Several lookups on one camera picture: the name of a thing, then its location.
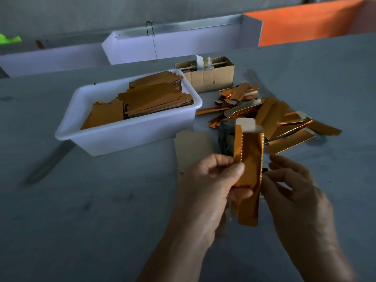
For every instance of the person's left hand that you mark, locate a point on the person's left hand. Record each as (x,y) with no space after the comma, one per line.
(199,202)

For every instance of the person's right hand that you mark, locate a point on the person's right hand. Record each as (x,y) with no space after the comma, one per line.
(302,208)

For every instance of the person's right thumb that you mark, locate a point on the person's right thumb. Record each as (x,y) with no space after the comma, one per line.
(271,185)

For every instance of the person's left thumb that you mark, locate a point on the person's left thumb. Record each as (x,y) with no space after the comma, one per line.
(233,173)

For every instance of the gold foil carton box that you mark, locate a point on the gold foil carton box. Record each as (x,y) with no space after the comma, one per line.
(251,161)

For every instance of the person's left forearm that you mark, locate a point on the person's left forearm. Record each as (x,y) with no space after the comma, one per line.
(179,261)

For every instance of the person's right forearm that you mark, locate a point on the person's right forearm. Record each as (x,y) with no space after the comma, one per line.
(323,264)

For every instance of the beige flat card piece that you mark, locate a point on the beige flat card piece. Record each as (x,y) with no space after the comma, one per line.
(194,146)

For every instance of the pile of folded gold boxes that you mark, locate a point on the pile of folded gold boxes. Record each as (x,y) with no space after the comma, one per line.
(282,120)

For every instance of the brown cardboard box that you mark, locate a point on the brown cardboard box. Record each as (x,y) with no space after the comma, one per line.
(210,77)

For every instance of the stack of flat gold cartons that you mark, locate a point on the stack of flat gold cartons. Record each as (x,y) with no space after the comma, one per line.
(152,98)

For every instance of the white plastic bin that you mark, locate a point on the white plastic bin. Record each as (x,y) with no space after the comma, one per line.
(129,135)

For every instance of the white tape roll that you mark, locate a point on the white tape roll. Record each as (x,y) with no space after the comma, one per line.
(203,63)

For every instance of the white sheet metal tray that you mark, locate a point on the white sheet metal tray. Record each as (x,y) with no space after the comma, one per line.
(176,45)

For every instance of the orange bin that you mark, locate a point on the orange bin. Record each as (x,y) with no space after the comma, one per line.
(308,23)

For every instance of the long white panel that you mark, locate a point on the long white panel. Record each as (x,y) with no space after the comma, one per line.
(53,60)

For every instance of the small brown object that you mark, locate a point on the small brown object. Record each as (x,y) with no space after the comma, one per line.
(40,44)

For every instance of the bright green object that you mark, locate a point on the bright green object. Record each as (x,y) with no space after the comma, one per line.
(8,38)

